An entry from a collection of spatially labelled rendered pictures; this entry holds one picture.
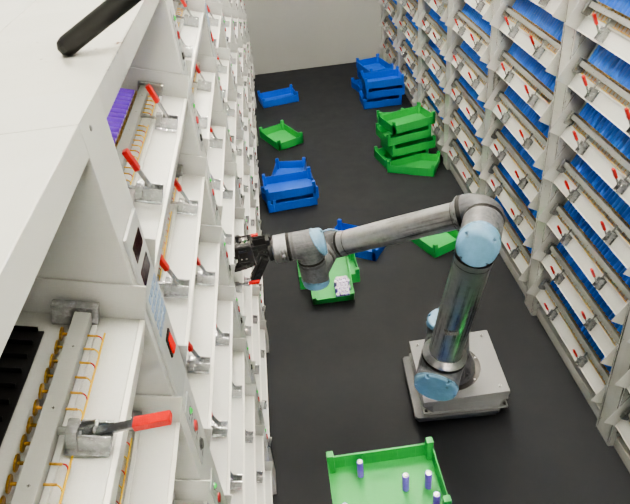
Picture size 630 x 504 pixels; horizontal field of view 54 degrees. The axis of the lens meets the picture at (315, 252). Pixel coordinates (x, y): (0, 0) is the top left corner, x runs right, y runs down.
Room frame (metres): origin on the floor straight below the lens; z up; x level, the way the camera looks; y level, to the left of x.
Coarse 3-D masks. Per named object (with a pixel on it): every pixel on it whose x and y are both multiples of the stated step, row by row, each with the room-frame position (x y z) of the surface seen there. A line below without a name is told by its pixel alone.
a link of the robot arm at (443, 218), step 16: (432, 208) 1.58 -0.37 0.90; (448, 208) 1.54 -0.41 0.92; (464, 208) 1.49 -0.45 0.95; (368, 224) 1.67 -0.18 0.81; (384, 224) 1.62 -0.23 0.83; (400, 224) 1.59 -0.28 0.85; (416, 224) 1.56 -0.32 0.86; (432, 224) 1.54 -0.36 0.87; (448, 224) 1.51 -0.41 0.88; (336, 240) 1.68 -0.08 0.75; (352, 240) 1.65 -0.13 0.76; (368, 240) 1.62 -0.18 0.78; (384, 240) 1.60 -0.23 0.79; (400, 240) 1.58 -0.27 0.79; (336, 256) 1.67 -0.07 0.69
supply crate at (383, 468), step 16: (400, 448) 1.06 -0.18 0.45; (416, 448) 1.06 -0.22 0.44; (432, 448) 1.04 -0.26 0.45; (336, 464) 1.05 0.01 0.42; (352, 464) 1.05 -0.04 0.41; (368, 464) 1.05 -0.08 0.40; (384, 464) 1.05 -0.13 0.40; (400, 464) 1.04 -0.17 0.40; (416, 464) 1.03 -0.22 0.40; (432, 464) 1.03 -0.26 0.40; (336, 480) 1.01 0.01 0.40; (352, 480) 1.01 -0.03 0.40; (368, 480) 1.00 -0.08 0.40; (384, 480) 1.00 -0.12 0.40; (400, 480) 0.99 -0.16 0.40; (416, 480) 0.98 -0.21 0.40; (432, 480) 0.98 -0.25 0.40; (336, 496) 0.96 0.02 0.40; (352, 496) 0.96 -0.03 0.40; (368, 496) 0.95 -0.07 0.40; (384, 496) 0.95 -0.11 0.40; (400, 496) 0.94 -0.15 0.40; (416, 496) 0.94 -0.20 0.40; (432, 496) 0.93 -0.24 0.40; (448, 496) 0.88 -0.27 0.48
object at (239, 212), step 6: (240, 210) 1.95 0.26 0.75; (240, 216) 1.95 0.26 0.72; (234, 222) 1.93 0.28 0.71; (240, 222) 1.93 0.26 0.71; (234, 228) 1.88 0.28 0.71; (240, 228) 1.89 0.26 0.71; (234, 234) 1.85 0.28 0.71; (240, 234) 1.85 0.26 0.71; (234, 276) 1.60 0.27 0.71; (240, 276) 1.60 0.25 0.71; (240, 282) 1.57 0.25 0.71; (240, 294) 1.51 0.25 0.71; (240, 300) 1.48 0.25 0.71; (240, 306) 1.45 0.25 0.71
